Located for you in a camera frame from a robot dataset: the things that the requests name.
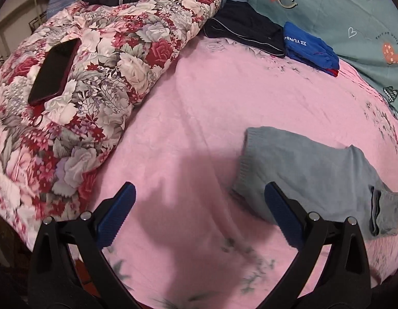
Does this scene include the teal blanket with heart print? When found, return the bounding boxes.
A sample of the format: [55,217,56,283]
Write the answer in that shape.
[247,0,398,116]

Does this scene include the black smartphone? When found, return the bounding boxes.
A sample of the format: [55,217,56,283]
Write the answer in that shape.
[28,38,82,106]

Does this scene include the pink bed sheet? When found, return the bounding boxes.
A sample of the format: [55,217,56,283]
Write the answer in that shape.
[67,35,398,309]

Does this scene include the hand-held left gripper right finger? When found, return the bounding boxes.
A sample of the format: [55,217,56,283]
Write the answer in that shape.
[264,182,371,309]

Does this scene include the white furniture frame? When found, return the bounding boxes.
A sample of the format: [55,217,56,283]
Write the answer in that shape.
[0,5,51,74]

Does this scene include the folded navy pants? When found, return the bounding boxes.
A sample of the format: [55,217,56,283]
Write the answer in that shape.
[203,0,287,58]

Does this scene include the red floral quilt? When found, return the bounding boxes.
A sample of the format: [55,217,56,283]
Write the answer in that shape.
[0,0,223,252]

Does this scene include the grey knitted sweater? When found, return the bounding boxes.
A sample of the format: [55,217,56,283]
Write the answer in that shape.
[230,126,398,236]

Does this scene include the folded blue shorts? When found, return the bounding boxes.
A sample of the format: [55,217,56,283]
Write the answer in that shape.
[283,21,340,71]

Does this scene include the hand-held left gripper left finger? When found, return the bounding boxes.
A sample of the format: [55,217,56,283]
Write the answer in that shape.
[27,182,136,309]

